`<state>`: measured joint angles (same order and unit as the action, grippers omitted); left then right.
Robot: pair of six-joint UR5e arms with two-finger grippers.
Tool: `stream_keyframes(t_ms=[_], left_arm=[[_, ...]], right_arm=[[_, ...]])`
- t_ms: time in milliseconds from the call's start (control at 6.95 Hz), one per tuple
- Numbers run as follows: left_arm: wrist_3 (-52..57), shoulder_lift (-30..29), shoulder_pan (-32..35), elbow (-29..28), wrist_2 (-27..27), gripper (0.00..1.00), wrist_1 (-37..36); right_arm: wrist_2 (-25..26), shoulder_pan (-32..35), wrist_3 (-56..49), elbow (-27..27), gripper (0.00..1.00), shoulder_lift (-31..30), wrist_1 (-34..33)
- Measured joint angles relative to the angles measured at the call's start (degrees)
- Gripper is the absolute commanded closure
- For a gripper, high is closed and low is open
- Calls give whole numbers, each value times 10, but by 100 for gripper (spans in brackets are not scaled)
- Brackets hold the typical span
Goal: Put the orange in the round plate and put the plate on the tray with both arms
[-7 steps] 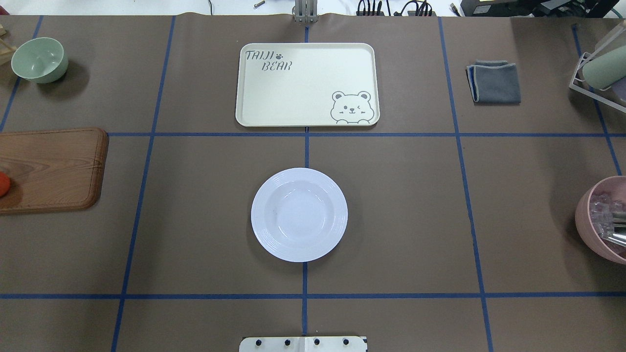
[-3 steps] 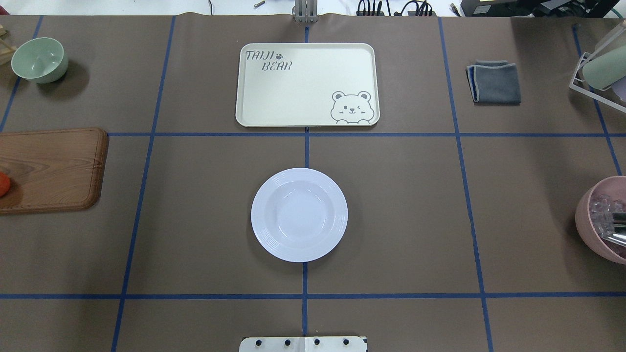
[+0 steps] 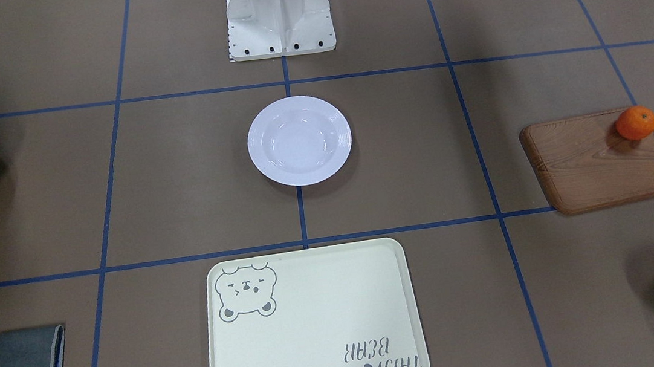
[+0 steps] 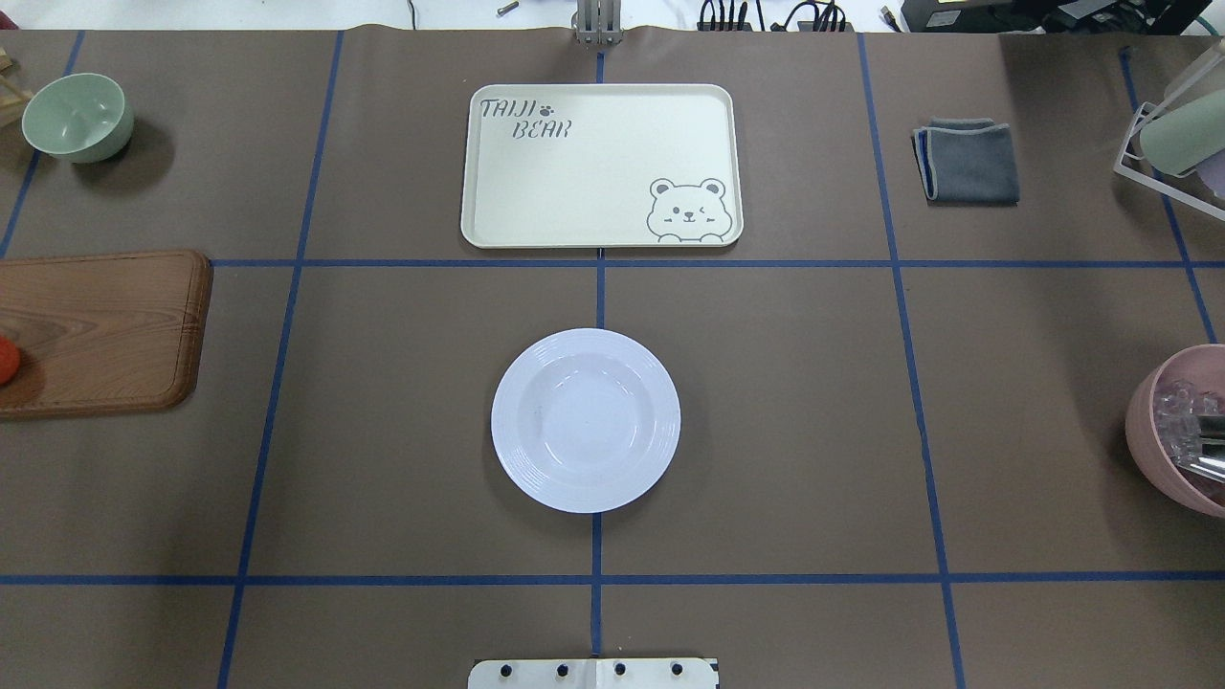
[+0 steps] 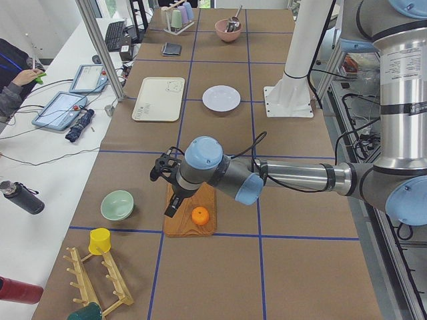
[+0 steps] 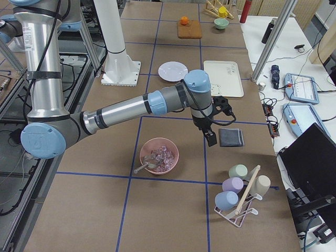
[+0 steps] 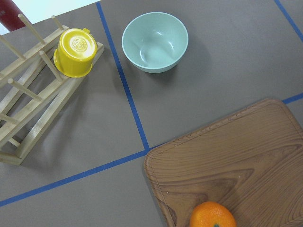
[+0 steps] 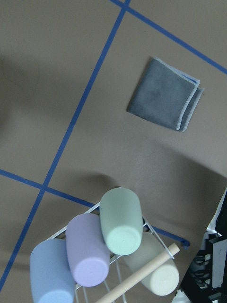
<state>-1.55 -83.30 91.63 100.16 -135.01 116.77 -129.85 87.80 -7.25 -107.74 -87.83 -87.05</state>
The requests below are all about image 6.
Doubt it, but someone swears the near teach pendant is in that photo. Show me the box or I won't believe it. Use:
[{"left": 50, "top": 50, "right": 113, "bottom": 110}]
[{"left": 282, "top": 103, "right": 330, "bottom": 137}]

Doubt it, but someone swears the wooden cutting board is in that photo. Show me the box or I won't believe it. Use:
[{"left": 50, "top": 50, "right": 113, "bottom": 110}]
[{"left": 177, "top": 20, "right": 202, "bottom": 39}]

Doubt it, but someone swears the folded dark blue umbrella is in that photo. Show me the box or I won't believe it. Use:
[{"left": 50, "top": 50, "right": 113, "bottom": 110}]
[{"left": 270, "top": 65, "right": 280, "bottom": 89}]

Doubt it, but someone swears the cream bear tray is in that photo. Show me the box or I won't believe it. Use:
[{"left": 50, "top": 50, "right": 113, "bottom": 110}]
[{"left": 203, "top": 60, "right": 244, "bottom": 98}]

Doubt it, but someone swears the black laptop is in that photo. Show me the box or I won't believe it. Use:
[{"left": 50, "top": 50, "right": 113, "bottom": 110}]
[{"left": 280, "top": 123, "right": 335, "bottom": 197}]

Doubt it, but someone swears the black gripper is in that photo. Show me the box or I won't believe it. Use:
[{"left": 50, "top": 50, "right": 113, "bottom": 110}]
[{"left": 192, "top": 111, "right": 217, "bottom": 146}]

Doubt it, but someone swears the white ribbed plate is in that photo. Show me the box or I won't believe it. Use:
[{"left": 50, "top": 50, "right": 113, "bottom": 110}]
[{"left": 158, "top": 61, "right": 188, "bottom": 82}]

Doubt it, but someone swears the purple cup on rack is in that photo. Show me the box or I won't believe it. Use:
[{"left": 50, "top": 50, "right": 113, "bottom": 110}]
[{"left": 222, "top": 177, "right": 244, "bottom": 194}]

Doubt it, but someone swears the pink bowl with ice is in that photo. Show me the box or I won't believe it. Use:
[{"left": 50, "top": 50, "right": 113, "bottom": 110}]
[{"left": 139, "top": 138, "right": 179, "bottom": 175}]

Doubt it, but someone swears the orange fruit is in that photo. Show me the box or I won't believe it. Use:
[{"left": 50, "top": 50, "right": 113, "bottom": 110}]
[{"left": 180, "top": 16, "right": 189, "bottom": 26}]

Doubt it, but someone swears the metal ice scoop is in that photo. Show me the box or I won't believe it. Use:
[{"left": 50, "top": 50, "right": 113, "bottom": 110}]
[{"left": 133, "top": 155, "right": 159, "bottom": 174}]

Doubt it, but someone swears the far teach pendant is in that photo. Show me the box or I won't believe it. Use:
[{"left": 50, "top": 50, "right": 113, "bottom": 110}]
[{"left": 284, "top": 73, "right": 319, "bottom": 104}]

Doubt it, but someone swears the green bowl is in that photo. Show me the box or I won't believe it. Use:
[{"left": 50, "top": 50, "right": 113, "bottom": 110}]
[{"left": 214, "top": 18, "right": 229, "bottom": 30}]

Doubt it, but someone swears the wooden mug rack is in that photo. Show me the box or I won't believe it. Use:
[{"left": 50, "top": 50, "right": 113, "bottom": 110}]
[{"left": 205, "top": 0, "right": 234, "bottom": 19}]

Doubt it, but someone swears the grey folded cloth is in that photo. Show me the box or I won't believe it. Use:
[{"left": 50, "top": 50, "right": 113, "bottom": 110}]
[{"left": 218, "top": 128, "right": 245, "bottom": 147}]

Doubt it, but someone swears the wooden rack handle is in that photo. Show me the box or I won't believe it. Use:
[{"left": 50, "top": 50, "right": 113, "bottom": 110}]
[{"left": 235, "top": 165, "right": 260, "bottom": 215}]

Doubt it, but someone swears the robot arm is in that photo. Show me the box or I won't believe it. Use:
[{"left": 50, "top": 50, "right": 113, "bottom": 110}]
[{"left": 13, "top": 1, "right": 217, "bottom": 159}]

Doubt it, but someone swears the green cup on rack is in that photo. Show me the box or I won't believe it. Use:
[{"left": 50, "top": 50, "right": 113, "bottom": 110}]
[{"left": 228, "top": 164, "right": 248, "bottom": 179}]

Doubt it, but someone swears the black power strip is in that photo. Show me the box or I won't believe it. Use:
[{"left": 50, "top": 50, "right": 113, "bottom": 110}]
[{"left": 262, "top": 103, "right": 280, "bottom": 138}]

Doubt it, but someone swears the red bottle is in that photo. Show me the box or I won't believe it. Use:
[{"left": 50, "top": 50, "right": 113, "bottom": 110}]
[{"left": 239, "top": 0, "right": 253, "bottom": 24}]

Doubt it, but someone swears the white cup rack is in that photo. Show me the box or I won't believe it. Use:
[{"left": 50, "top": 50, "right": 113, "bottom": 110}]
[{"left": 214, "top": 167, "right": 265, "bottom": 228}]

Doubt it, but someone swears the teach pendant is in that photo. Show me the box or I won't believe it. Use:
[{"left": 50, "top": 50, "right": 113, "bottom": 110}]
[
  {"left": 284, "top": 73, "right": 319, "bottom": 104},
  {"left": 282, "top": 103, "right": 330, "bottom": 137}
]

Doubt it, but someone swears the aluminium frame post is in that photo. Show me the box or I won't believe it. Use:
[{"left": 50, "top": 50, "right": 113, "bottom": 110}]
[{"left": 251, "top": 0, "right": 298, "bottom": 82}]

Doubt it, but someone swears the black bottle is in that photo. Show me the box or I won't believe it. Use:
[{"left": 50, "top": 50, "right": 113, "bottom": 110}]
[{"left": 261, "top": 17, "right": 277, "bottom": 44}]

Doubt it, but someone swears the beige cup on rack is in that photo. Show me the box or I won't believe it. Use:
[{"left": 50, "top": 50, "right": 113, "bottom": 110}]
[{"left": 249, "top": 175, "right": 271, "bottom": 197}]

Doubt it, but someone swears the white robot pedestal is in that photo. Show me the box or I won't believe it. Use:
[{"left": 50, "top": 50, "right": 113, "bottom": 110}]
[{"left": 94, "top": 0, "right": 141, "bottom": 87}]

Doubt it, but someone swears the yellow mug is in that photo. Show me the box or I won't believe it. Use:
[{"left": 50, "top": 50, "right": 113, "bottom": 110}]
[{"left": 218, "top": 6, "right": 229, "bottom": 18}]

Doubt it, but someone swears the blue cup on rack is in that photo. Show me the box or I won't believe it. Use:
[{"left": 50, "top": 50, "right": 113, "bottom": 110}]
[{"left": 215, "top": 191, "right": 238, "bottom": 211}]

